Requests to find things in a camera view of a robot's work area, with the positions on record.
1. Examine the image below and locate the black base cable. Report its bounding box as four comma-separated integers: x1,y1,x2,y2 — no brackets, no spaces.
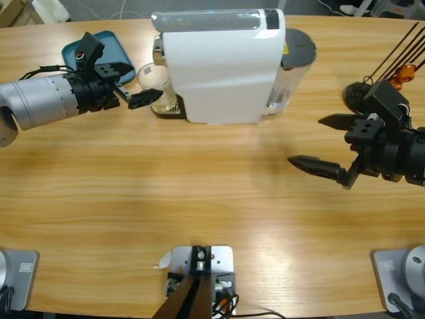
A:
0,285,16,312
387,292,416,319

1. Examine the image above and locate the black mount block cable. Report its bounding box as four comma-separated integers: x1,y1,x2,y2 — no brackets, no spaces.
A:
228,292,287,319

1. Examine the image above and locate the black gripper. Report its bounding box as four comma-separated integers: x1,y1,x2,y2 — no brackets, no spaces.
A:
287,113,416,191
64,61,164,114

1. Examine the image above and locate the grey orange floor device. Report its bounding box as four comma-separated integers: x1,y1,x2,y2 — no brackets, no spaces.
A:
384,0,425,19

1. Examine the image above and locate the white chair base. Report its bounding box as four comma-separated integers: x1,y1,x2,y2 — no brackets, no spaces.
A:
339,0,386,17

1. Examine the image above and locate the white paper tag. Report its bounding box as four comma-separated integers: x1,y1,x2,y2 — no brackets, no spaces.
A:
152,251,172,270

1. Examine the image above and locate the teal plastic tray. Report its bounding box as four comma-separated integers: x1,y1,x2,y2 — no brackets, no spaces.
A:
61,30,137,86

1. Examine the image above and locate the clear water tank dark lid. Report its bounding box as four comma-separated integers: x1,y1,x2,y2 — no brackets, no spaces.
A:
262,28,317,117

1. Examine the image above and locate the white capsule coffee machine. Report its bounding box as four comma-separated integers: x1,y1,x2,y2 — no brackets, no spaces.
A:
151,8,286,126

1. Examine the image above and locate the brown cardboard box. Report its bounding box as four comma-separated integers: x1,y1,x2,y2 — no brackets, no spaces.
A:
0,0,44,29

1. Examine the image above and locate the dark camera post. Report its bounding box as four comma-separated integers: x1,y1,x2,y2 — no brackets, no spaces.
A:
152,245,213,319

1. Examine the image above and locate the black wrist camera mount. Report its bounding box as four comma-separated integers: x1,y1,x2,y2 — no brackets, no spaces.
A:
75,31,106,79
362,78,412,134

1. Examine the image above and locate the white foam block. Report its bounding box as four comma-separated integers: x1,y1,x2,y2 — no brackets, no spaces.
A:
31,0,72,23

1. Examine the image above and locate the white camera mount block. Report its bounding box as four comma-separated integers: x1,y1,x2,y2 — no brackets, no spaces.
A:
169,245,236,316

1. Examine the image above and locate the black capsule holder with rods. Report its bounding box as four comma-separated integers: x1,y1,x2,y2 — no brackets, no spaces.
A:
343,21,425,116

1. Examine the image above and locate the white floor cable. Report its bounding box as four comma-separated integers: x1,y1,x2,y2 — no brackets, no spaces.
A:
79,0,153,21

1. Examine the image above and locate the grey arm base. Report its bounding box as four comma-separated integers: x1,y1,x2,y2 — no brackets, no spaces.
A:
371,245,425,314
0,247,41,312

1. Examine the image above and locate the clear glass cup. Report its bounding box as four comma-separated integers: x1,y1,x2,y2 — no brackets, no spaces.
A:
135,62,179,114

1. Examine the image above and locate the orange mount block cable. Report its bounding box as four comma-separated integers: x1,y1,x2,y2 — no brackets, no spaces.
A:
212,297,233,316

